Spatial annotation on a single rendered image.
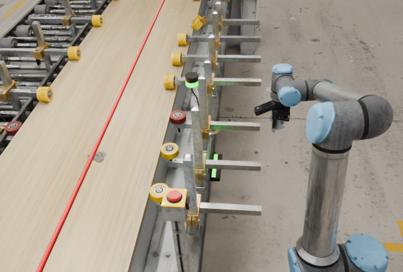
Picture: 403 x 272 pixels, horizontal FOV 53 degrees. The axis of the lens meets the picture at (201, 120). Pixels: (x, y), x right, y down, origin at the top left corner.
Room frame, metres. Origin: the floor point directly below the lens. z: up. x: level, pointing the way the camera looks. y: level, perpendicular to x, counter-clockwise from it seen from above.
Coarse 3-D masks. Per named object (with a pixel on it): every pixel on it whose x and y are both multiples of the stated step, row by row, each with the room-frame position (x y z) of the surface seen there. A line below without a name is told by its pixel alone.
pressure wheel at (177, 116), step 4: (172, 112) 1.62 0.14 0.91; (176, 112) 1.62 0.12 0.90; (180, 112) 1.62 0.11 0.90; (184, 112) 1.62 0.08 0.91; (172, 116) 1.59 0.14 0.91; (176, 116) 1.59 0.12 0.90; (180, 116) 1.59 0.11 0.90; (184, 116) 1.58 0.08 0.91; (172, 120) 1.57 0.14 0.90; (176, 120) 1.56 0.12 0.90; (180, 120) 1.57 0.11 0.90; (184, 120) 1.58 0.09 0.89; (176, 124) 1.56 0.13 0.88; (180, 128) 1.60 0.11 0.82
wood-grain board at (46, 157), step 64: (128, 0) 3.17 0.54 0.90; (192, 0) 3.10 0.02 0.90; (128, 64) 2.14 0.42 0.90; (64, 128) 1.55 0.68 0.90; (128, 128) 1.52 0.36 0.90; (0, 192) 1.15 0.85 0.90; (64, 192) 1.13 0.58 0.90; (128, 192) 1.11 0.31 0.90; (0, 256) 0.84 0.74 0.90; (64, 256) 0.83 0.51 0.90; (128, 256) 0.81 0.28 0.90
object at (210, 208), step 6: (204, 204) 1.09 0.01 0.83; (210, 204) 1.09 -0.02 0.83; (216, 204) 1.08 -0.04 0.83; (222, 204) 1.08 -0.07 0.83; (228, 204) 1.08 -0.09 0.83; (234, 204) 1.08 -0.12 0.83; (204, 210) 1.07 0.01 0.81; (210, 210) 1.06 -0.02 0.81; (216, 210) 1.06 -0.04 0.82; (222, 210) 1.06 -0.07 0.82; (228, 210) 1.05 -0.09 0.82; (234, 210) 1.05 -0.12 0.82; (240, 210) 1.05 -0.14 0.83; (246, 210) 1.04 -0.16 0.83; (252, 210) 1.04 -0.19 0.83; (258, 210) 1.04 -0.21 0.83
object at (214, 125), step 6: (186, 120) 1.61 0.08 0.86; (174, 126) 1.59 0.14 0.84; (180, 126) 1.59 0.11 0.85; (186, 126) 1.58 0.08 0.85; (210, 126) 1.57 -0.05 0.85; (216, 126) 1.56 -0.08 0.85; (222, 126) 1.56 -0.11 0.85; (228, 126) 1.55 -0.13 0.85; (234, 126) 1.55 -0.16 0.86; (240, 126) 1.54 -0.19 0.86; (246, 126) 1.54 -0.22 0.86; (252, 126) 1.54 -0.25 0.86; (258, 126) 1.53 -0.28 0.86
